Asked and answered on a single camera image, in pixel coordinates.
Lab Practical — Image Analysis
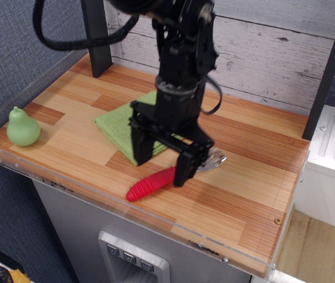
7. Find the silver toy fridge cabinet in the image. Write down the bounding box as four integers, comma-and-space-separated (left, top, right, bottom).
34, 181, 251, 282

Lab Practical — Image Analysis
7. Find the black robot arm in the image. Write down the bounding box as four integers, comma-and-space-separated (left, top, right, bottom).
111, 1, 218, 187

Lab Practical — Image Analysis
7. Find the dark frame post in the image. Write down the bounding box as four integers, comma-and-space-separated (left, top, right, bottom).
302, 40, 335, 141
81, 0, 112, 78

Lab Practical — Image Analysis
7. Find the green plastic pear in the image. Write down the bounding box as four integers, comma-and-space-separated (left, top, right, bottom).
6, 106, 41, 147

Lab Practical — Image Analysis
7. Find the red handled metal fork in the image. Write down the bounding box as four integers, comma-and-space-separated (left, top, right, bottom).
125, 147, 227, 202

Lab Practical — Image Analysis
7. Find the white plastic sink unit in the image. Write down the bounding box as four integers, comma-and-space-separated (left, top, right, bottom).
293, 106, 335, 226

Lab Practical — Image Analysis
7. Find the green folded towel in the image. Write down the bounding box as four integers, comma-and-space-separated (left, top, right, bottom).
94, 90, 185, 166

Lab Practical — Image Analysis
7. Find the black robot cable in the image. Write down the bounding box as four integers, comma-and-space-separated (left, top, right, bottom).
32, 0, 140, 51

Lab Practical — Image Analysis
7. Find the dark right frame post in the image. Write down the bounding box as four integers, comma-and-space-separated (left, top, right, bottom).
302, 40, 335, 141

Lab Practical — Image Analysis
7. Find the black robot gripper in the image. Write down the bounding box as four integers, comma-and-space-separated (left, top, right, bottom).
130, 82, 214, 187

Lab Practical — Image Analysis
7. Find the silver dispenser button panel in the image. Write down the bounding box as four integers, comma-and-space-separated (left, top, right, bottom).
98, 231, 171, 282

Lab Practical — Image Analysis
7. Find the dark left frame post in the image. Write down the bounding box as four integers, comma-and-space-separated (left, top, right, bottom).
81, 0, 112, 78

